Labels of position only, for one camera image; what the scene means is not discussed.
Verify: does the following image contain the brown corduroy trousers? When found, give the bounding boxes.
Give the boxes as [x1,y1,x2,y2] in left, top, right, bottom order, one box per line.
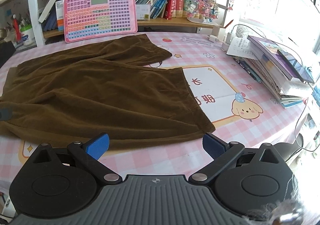
[1,35,215,149]

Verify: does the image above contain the pink checkered cartoon table mat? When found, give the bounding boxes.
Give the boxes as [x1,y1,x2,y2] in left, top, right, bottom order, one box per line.
[0,30,313,195]

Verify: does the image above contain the white green-lid plastic jar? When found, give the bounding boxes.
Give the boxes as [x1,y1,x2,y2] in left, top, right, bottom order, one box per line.
[20,24,35,46]

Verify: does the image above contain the stack of books on table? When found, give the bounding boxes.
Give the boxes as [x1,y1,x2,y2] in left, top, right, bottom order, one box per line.
[234,35,312,108]

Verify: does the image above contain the purple tablet on stack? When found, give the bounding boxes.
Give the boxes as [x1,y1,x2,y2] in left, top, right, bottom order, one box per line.
[278,50,315,84]

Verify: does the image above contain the white power adapter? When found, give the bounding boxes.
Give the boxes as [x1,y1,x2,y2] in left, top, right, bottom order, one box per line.
[209,26,227,42]

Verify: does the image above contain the white orange box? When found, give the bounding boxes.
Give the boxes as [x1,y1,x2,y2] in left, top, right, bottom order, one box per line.
[55,0,64,31]

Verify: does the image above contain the pink keyboard learning tablet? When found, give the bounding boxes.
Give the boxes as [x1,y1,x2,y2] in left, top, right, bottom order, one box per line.
[63,0,138,43]

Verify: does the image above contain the large white leaning book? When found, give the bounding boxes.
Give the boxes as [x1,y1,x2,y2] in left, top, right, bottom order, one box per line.
[38,0,57,23]

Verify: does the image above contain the colourful candy bouquet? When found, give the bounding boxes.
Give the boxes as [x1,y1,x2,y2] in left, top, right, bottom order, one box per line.
[187,0,219,23]

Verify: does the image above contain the red dictionary book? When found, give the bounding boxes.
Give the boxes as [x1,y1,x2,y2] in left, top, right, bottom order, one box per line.
[163,0,176,20]

